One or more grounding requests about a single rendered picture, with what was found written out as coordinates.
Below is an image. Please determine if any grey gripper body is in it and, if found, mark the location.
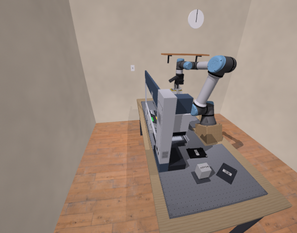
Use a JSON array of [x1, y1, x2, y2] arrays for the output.
[[175, 74, 184, 84]]

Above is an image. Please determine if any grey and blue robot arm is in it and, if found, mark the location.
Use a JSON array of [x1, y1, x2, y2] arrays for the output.
[[176, 55, 237, 126]]

